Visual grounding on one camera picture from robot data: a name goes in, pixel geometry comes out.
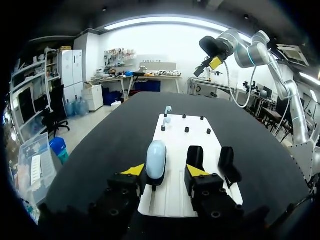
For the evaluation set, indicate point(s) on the pale blue earbud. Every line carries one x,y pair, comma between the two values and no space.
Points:
168,109
166,120

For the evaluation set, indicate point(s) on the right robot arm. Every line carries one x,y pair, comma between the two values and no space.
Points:
280,75

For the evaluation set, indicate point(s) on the white plate with black stands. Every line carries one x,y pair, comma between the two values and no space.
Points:
175,142

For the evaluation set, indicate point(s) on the pale blue earbud case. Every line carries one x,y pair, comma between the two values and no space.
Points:
156,158

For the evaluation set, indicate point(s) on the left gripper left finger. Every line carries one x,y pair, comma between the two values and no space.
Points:
117,192

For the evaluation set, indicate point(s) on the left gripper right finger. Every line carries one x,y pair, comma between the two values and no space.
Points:
210,192

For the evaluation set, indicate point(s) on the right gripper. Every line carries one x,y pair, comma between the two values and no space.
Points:
216,46

